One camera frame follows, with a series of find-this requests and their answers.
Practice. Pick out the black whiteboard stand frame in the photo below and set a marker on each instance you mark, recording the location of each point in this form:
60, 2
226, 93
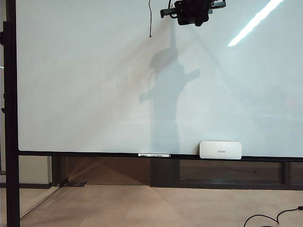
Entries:
11, 118

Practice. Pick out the white rectangular board eraser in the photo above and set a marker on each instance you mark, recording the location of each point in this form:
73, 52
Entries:
220, 151

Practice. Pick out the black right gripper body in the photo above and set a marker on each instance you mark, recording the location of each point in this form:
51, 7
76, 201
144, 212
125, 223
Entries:
191, 14

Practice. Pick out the white glass whiteboard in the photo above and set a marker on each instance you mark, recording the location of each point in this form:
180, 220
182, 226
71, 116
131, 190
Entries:
94, 71

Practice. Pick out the white barcode label strip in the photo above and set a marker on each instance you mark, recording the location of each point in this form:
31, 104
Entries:
154, 155

